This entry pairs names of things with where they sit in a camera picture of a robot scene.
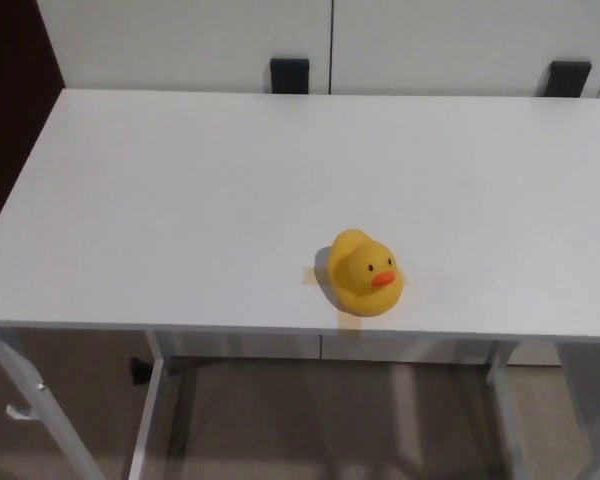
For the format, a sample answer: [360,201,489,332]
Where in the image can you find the white metal desk leg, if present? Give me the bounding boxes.
[0,326,104,480]
[486,341,532,480]
[126,331,175,480]

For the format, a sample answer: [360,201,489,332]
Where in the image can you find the small black floor object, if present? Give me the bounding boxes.
[129,356,154,387]

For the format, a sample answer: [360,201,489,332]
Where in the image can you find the right black bracket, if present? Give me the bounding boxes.
[546,60,593,99]

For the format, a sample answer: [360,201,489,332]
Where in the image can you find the left black bracket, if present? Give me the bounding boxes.
[269,57,312,96]

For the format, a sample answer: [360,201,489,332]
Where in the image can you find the white cabinet door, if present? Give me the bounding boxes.
[34,0,335,96]
[329,0,600,99]

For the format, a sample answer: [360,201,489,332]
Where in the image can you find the black bracket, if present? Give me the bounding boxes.
[546,60,593,99]
[269,57,312,96]

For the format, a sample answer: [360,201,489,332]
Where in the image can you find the yellow rubber duck toy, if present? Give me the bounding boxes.
[328,228,407,319]

